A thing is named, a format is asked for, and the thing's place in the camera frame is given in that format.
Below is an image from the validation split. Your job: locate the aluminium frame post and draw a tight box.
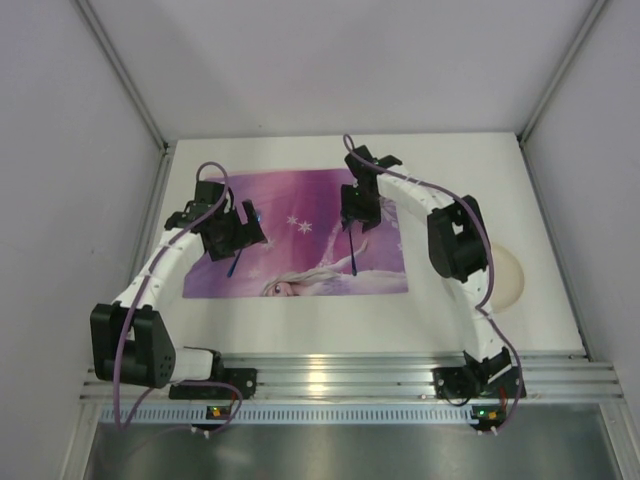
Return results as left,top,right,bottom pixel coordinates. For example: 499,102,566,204
516,0,611,148
71,0,168,151

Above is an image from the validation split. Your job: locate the aluminium mounting rail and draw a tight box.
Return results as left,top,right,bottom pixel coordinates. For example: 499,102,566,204
78,352,625,401

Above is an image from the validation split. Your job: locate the perforated cable duct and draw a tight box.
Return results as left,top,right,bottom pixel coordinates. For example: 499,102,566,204
99,404,506,424

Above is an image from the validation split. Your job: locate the small beige cup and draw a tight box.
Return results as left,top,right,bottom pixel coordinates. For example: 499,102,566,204
381,197,394,210

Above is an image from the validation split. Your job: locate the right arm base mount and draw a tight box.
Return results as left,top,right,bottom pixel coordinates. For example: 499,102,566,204
432,367,526,404

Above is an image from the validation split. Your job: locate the blue metal fork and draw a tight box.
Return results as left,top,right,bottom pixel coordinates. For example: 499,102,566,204
226,209,264,278

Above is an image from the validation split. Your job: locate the purple printed placemat cloth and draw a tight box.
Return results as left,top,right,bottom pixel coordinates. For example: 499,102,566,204
183,169,409,299

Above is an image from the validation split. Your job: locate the right aluminium frame post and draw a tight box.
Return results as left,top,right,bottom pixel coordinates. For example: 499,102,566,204
516,0,611,148

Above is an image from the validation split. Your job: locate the cream round plate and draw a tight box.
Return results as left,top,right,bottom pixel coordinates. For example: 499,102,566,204
490,243,525,313

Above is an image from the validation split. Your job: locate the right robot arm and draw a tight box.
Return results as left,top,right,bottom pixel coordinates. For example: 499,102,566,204
341,134,513,381

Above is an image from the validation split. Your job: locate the left aluminium frame post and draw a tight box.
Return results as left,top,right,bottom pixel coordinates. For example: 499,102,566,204
71,0,168,151

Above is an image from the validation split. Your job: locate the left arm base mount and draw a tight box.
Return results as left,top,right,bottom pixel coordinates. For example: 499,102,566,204
169,368,258,401

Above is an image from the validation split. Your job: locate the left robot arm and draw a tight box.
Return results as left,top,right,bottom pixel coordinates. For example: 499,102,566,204
90,180,266,389

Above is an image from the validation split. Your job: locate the blue metal spoon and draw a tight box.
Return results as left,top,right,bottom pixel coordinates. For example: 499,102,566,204
348,226,358,277

